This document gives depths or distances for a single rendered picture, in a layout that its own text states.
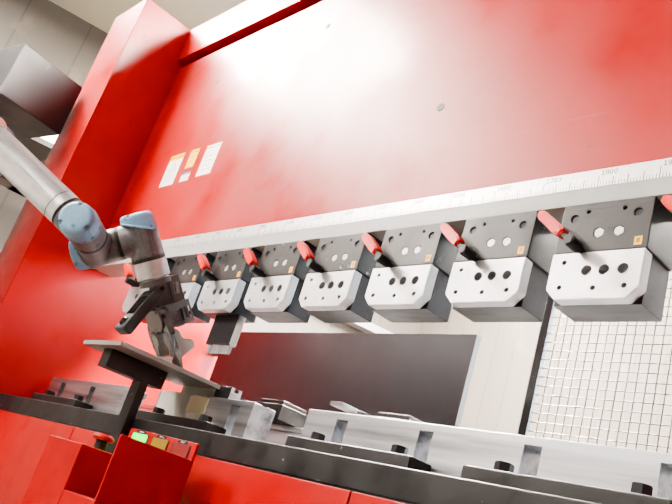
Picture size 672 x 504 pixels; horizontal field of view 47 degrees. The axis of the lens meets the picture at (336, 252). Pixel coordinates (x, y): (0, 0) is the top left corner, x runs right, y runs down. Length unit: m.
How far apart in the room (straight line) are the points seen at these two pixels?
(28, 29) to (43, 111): 2.81
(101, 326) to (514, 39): 1.65
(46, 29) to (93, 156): 3.02
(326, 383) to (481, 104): 1.08
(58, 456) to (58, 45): 4.43
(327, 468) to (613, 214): 0.58
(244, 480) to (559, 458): 0.54
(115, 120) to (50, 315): 0.69
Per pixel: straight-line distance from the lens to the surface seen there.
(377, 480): 1.16
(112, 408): 2.15
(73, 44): 5.67
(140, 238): 1.77
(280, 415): 1.92
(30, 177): 1.74
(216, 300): 1.90
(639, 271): 1.17
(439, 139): 1.59
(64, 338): 2.63
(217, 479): 1.45
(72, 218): 1.66
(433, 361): 2.08
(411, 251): 1.47
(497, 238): 1.35
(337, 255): 1.62
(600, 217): 1.25
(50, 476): 1.44
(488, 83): 1.59
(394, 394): 2.13
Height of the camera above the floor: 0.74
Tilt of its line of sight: 20 degrees up
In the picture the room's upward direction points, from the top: 18 degrees clockwise
